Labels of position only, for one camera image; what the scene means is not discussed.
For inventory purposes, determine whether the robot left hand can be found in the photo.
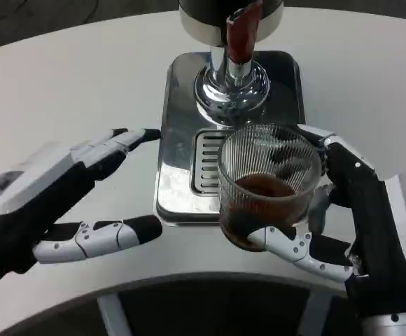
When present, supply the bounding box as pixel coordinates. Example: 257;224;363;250
0;127;164;293

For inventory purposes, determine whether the steel drip tray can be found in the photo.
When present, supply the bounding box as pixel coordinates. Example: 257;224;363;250
153;51;307;227

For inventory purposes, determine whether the white table leg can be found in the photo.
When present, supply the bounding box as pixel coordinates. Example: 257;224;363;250
305;289;334;336
97;293;124;336

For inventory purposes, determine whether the slotted steel drain grid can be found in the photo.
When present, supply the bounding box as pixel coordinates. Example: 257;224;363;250
190;129;236;195

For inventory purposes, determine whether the red tap handle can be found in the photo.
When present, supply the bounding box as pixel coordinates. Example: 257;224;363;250
225;0;263;66

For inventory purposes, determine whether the clear ribbed glass cup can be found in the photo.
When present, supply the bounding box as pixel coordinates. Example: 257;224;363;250
216;122;323;253

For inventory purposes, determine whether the black steel drink dispenser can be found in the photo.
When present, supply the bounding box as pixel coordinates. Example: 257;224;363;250
178;0;285;127

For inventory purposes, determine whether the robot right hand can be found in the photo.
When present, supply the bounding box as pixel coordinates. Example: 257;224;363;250
246;122;406;318

